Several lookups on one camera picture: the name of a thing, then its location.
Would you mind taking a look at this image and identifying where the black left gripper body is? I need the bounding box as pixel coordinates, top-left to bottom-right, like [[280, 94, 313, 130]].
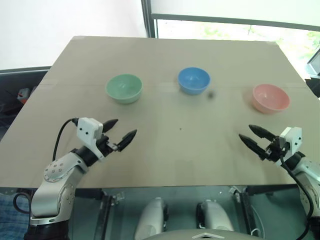
[[95, 134, 120, 158]]

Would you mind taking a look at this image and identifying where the orange and grey tool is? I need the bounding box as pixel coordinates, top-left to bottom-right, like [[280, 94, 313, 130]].
[[16, 88, 31, 103]]

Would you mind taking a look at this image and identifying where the dark side bench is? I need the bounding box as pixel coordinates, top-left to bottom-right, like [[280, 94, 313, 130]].
[[0, 65, 52, 116]]

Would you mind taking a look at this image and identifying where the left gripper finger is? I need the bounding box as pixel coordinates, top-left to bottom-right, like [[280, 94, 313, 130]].
[[116, 128, 138, 152], [102, 118, 119, 134]]

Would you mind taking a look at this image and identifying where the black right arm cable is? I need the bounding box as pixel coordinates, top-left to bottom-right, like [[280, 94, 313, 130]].
[[278, 152, 315, 240]]

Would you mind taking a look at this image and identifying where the blue plastic bowl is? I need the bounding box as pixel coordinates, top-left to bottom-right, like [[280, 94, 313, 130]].
[[177, 66, 211, 96]]

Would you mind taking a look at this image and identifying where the black table frame strut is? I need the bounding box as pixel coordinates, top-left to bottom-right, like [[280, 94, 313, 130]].
[[97, 189, 126, 240], [228, 185, 254, 236]]

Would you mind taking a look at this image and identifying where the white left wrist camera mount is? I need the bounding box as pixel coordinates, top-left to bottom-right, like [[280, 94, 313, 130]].
[[76, 117, 106, 159]]

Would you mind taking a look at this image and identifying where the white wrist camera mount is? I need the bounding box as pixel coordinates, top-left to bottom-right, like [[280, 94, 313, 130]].
[[76, 117, 106, 159], [279, 126, 303, 161]]

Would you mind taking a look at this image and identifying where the silver right robot leg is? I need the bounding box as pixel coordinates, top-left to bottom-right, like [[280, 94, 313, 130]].
[[195, 198, 235, 233]]

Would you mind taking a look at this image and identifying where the green plastic bowl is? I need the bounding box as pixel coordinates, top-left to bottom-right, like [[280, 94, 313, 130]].
[[104, 73, 144, 105]]

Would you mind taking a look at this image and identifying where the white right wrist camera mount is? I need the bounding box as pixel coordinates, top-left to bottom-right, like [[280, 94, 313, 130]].
[[279, 126, 303, 161]]

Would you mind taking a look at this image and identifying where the red plastic bowl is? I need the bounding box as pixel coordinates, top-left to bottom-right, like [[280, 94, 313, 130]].
[[251, 83, 291, 115]]

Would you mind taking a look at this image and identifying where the grey robot torso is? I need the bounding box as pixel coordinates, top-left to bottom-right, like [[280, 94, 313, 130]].
[[151, 229, 254, 240]]

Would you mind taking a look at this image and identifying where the blue checked cloth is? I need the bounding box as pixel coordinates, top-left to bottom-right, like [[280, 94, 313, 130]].
[[0, 193, 33, 240]]

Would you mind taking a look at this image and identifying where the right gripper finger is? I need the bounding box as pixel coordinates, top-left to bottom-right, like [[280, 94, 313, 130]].
[[238, 133, 268, 161], [248, 124, 275, 142]]

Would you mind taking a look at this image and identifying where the dark window frame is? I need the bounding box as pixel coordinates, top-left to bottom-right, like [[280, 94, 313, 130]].
[[140, 0, 320, 39]]

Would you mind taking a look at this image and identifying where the black floor cable loop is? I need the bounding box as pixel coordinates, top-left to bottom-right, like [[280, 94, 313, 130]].
[[12, 191, 34, 214]]

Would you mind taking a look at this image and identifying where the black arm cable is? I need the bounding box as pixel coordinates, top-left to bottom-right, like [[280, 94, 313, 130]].
[[51, 117, 80, 161], [278, 152, 315, 240]]

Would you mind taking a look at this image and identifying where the silver robot leg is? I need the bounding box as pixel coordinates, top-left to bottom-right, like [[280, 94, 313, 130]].
[[195, 198, 235, 233], [134, 197, 170, 240]]

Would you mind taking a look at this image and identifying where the silver left robot leg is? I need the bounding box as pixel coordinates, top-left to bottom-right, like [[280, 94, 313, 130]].
[[134, 197, 170, 240]]

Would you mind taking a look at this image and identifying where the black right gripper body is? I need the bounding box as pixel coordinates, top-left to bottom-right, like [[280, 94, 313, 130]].
[[264, 136, 289, 164]]

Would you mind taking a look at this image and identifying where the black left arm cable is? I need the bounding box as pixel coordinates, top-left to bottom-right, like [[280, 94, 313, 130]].
[[51, 117, 80, 161]]

